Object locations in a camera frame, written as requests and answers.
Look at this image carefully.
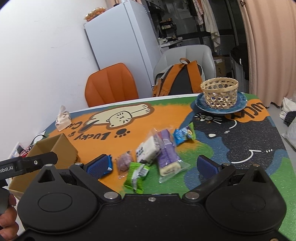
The brown cardboard box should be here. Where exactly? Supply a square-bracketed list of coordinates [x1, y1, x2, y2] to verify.
[8, 133, 80, 197]

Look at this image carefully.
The black hanging garment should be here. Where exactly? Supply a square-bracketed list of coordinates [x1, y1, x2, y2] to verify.
[231, 46, 250, 80]

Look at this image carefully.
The white hanging garment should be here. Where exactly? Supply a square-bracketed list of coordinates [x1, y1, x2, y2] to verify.
[203, 0, 221, 52]

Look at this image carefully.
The purple roll cake packet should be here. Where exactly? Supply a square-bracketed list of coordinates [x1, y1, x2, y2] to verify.
[154, 128, 191, 183]

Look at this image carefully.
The brown storage carton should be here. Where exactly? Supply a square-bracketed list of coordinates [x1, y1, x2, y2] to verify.
[213, 56, 232, 77]

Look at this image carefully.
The tissue pack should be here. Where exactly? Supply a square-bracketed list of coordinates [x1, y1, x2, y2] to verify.
[55, 105, 72, 132]

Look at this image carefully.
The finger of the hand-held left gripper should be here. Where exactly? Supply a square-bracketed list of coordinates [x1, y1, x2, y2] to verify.
[20, 151, 58, 172]

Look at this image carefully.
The lime green snack packet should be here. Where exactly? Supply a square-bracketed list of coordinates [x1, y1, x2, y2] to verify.
[123, 161, 149, 194]

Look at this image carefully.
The blue plate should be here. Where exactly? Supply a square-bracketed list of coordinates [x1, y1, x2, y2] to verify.
[194, 91, 248, 115]

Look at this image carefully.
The blue cookie packet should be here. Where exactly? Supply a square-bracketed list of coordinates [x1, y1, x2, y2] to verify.
[173, 128, 193, 146]

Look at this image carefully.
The floral hanging garment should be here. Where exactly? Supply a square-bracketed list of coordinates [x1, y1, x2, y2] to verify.
[192, 0, 205, 25]

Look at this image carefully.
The orange chair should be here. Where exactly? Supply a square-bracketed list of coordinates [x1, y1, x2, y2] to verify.
[85, 62, 139, 108]

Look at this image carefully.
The pink curtain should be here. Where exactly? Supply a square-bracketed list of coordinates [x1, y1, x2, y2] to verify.
[239, 0, 296, 108]

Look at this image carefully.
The blue white snack packet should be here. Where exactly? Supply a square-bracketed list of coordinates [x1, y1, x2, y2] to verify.
[102, 160, 113, 175]

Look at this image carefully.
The white black snack packet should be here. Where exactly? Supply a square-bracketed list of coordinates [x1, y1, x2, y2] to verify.
[136, 136, 162, 167]

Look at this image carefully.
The woven bamboo basket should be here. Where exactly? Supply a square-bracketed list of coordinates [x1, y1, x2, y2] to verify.
[200, 77, 239, 109]

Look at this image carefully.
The black spice rack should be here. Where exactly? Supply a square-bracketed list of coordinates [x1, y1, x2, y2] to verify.
[159, 20, 177, 32]

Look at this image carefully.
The orange and black backpack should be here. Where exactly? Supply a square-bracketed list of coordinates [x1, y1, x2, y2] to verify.
[153, 58, 204, 97]

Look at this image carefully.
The grey chair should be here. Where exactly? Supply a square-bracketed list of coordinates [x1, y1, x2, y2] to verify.
[153, 44, 216, 96]

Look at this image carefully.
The green purple snack packet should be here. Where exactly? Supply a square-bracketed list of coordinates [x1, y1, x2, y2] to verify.
[186, 122, 195, 141]

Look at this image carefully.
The white power strip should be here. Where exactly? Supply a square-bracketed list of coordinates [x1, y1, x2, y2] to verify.
[10, 142, 25, 157]

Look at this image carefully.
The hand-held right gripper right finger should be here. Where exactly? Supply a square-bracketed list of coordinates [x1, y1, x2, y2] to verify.
[183, 155, 271, 201]

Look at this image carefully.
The white fridge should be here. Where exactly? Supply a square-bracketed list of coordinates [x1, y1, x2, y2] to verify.
[84, 0, 162, 70]

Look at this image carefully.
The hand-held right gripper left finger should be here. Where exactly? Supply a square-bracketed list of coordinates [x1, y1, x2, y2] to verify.
[35, 154, 122, 202]

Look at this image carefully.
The clear box of orange fruit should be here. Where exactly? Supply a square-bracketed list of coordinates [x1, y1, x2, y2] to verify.
[84, 7, 107, 22]

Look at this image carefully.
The white plastic bag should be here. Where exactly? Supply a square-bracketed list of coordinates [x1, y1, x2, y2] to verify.
[280, 97, 296, 121]
[287, 126, 296, 150]

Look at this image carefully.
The person's left hand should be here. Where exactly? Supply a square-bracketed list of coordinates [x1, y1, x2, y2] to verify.
[0, 193, 19, 234]

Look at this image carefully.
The white counter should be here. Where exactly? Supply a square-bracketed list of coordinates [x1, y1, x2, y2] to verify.
[159, 38, 183, 48]

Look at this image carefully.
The clear purple cake packet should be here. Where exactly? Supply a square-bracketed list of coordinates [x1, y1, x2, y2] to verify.
[116, 151, 134, 179]

